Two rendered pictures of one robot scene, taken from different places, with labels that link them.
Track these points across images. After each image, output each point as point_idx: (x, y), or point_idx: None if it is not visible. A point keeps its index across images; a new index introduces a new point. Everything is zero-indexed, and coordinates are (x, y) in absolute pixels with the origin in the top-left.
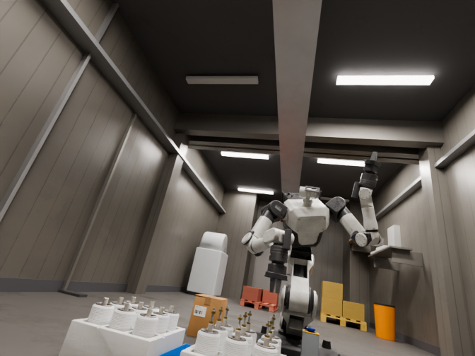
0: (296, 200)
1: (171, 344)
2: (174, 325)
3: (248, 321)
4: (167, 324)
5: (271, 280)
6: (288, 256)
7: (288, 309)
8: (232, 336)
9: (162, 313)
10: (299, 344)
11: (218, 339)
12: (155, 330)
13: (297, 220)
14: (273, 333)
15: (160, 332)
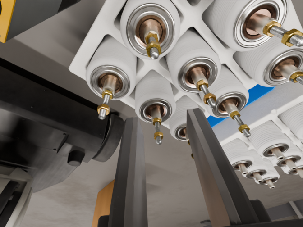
0: None
1: (235, 120)
2: (232, 146)
3: (158, 123)
4: (261, 135)
5: (260, 203)
6: None
7: (10, 179)
8: (261, 35)
9: (275, 148)
10: (6, 134)
11: (278, 43)
12: (297, 113)
13: None
14: (108, 83)
15: (266, 124)
